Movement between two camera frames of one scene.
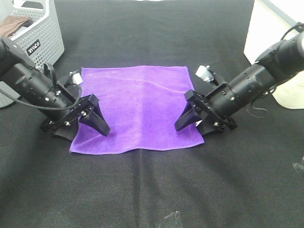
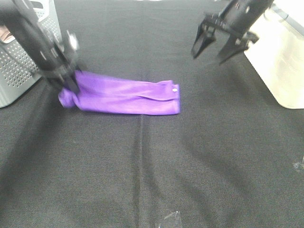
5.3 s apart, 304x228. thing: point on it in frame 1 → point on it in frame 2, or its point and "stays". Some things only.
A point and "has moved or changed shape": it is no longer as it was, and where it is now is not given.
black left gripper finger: x=69 y=132 → x=56 y=84
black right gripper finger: x=189 y=116 → x=205 y=33
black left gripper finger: x=96 y=119 → x=70 y=81
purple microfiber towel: x=140 y=105 has moved or changed shape
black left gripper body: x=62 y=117 → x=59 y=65
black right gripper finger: x=210 y=126 → x=235 y=44
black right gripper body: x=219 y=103 → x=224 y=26
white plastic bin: x=269 y=21 stays
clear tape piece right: x=297 y=166 stays
